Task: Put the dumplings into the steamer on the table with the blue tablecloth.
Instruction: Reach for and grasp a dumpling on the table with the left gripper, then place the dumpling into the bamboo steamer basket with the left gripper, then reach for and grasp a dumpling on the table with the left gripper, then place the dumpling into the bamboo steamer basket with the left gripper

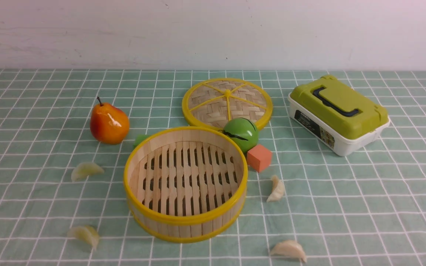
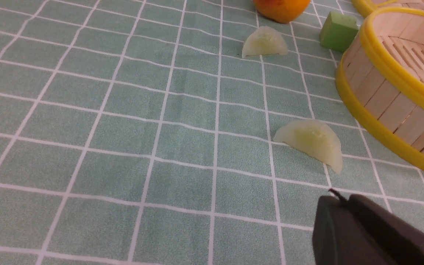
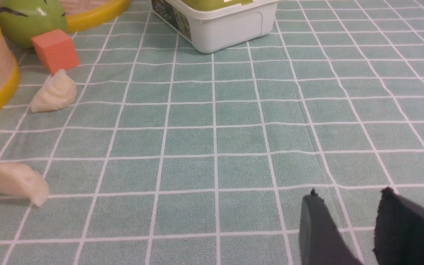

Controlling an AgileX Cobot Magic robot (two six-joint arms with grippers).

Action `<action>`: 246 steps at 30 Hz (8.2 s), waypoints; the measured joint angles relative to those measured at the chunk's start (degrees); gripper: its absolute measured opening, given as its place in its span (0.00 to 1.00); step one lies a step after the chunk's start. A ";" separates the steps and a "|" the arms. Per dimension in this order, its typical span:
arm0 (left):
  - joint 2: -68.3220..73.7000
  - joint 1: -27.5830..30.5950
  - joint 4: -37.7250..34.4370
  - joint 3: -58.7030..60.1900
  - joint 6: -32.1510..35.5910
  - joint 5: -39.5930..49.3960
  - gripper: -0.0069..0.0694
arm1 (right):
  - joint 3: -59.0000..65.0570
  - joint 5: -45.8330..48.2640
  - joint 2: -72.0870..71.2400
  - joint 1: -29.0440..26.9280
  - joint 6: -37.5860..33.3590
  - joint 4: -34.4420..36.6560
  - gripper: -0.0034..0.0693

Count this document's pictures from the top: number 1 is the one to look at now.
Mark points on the white dumpling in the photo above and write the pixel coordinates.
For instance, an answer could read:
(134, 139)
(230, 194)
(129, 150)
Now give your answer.
(291, 249)
(278, 189)

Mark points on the greenish dumpling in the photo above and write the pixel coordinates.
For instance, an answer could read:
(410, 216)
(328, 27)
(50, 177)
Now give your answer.
(85, 169)
(85, 233)

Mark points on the woven bamboo steamer lid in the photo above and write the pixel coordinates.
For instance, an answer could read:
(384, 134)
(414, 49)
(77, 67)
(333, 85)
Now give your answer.
(214, 102)

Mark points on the bamboo steamer tray yellow rim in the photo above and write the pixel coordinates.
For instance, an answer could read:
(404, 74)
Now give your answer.
(186, 184)

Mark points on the green toy apple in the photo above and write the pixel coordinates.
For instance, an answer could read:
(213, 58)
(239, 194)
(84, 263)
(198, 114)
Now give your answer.
(243, 132)

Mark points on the orange foam cube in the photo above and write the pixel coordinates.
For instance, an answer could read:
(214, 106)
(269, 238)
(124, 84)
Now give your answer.
(259, 158)

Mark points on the green foam cube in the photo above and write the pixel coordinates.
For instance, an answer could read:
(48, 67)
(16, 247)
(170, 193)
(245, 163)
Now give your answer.
(139, 139)

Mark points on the orange red toy pear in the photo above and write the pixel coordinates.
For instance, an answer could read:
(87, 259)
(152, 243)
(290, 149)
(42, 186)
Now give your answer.
(108, 124)

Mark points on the green white lunch box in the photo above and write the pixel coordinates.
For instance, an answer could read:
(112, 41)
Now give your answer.
(340, 117)

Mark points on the green checkered tablecloth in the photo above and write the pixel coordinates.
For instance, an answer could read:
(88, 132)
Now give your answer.
(368, 209)

